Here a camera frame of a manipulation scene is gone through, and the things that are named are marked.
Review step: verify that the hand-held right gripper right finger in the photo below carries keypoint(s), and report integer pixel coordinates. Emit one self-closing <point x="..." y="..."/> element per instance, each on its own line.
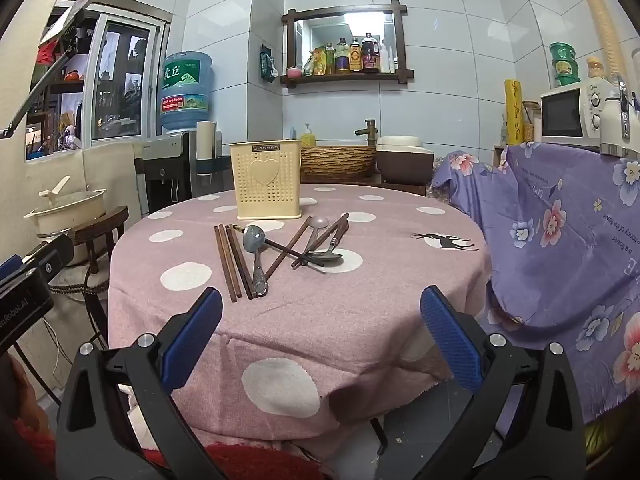
<point x="450" y="340"/>

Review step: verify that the white microwave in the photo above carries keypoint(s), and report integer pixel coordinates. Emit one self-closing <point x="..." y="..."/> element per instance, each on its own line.
<point x="560" y="115"/>

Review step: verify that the dark wooden counter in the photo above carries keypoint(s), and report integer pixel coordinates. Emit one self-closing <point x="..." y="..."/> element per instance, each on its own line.
<point x="400" y="189"/>

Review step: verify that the dark soy sauce bottle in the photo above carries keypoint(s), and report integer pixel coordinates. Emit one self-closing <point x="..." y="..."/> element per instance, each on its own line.
<point x="370" y="57"/>

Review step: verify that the green instant noodle cup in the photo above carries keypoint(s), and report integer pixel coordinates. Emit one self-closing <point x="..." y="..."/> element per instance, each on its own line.
<point x="563" y="51"/>
<point x="565" y="67"/>
<point x="567" y="80"/>

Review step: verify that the orange label brown bottle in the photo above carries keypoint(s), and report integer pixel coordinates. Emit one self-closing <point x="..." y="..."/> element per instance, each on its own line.
<point x="355" y="57"/>

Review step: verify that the yellow roll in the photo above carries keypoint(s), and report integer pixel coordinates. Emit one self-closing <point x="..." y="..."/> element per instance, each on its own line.
<point x="513" y="110"/>

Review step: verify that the cream electric pot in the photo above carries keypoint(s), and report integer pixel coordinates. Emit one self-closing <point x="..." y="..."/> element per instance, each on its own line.
<point x="70" y="210"/>

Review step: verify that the white squeeze bottle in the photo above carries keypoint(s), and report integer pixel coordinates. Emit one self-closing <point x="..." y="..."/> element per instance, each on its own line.
<point x="384" y="60"/>

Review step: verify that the blue water bottle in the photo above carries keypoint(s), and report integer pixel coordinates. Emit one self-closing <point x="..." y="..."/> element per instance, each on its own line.
<point x="185" y="85"/>

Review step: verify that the steel spoon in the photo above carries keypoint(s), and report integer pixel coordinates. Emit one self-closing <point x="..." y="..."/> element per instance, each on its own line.
<point x="256" y="250"/>

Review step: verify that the stack of paper cups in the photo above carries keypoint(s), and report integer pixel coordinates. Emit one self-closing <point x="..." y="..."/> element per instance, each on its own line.
<point x="600" y="25"/>

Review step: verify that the yellow soap dispenser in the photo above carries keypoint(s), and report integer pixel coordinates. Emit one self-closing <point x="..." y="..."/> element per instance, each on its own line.
<point x="308" y="138"/>

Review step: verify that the woven pattern wash basin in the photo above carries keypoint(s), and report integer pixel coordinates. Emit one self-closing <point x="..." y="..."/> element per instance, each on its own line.
<point x="340" y="162"/>

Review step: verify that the cluttered display shelf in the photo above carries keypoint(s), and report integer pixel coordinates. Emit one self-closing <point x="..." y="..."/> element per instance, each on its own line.
<point x="55" y="125"/>

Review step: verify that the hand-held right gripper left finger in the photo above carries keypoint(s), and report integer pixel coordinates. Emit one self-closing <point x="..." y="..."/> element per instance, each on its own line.
<point x="195" y="340"/>

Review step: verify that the cream plastic utensil holder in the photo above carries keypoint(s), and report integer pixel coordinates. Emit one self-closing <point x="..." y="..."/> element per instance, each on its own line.
<point x="265" y="195"/>

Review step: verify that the purple label oil bottle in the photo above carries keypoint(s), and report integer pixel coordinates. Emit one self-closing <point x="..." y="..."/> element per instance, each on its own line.
<point x="342" y="60"/>

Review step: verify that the purple floral cloth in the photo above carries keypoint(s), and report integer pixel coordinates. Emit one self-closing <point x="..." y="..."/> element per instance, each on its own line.
<point x="550" y="240"/>

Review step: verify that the yellow green snack packet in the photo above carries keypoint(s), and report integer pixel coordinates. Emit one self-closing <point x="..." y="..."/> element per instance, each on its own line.
<point x="315" y="62"/>

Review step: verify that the mauve grey spoon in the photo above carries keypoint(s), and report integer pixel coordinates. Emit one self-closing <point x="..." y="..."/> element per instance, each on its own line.
<point x="318" y="222"/>

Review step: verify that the dark wooden chair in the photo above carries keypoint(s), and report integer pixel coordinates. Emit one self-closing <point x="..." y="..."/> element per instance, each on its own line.
<point x="102" y="227"/>

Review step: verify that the white insulated kettle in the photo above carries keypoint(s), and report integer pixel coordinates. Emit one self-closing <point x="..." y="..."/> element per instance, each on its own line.
<point x="611" y="120"/>

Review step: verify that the bamboo style faucet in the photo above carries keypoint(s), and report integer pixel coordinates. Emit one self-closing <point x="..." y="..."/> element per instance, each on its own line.
<point x="370" y="132"/>

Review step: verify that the white paper cup tube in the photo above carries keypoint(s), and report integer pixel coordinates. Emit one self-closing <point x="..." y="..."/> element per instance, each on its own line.
<point x="205" y="140"/>

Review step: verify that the wooden framed mirror shelf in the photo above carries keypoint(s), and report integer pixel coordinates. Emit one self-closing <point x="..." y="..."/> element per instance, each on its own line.
<point x="345" y="78"/>

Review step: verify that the brown white rice cooker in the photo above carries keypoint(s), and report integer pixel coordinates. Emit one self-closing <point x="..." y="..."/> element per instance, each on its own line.
<point x="402" y="165"/>

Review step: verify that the person's red clothing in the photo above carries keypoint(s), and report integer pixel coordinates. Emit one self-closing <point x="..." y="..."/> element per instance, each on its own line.
<point x="240" y="462"/>

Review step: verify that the yellow jar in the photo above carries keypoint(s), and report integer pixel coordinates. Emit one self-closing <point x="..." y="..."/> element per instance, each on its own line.
<point x="596" y="67"/>

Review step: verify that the white framed window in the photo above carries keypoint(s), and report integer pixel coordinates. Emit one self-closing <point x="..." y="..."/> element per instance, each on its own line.
<point x="125" y="85"/>

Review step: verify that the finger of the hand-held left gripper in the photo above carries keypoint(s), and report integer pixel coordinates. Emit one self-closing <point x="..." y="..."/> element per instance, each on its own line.
<point x="10" y="266"/>
<point x="50" y="256"/>

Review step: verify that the glass jar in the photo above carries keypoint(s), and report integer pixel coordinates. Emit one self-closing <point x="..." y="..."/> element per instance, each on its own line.
<point x="531" y="125"/>

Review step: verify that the pink bowl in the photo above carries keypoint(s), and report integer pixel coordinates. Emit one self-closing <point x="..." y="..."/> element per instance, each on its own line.
<point x="294" y="73"/>

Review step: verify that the yellow oil bottle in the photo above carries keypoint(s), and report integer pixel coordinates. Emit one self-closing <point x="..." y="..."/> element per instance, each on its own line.
<point x="329" y="60"/>

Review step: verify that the grey water dispenser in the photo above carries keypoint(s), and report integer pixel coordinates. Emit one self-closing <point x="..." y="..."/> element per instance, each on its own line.
<point x="165" y="170"/>

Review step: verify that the navy blue cup holder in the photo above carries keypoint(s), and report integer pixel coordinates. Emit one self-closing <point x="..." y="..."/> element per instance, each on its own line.
<point x="222" y="165"/>

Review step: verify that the smartphone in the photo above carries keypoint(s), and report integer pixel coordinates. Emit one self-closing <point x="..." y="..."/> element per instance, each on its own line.
<point x="67" y="15"/>

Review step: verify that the small wooden box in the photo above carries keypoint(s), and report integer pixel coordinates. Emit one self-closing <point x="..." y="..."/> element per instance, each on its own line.
<point x="500" y="155"/>

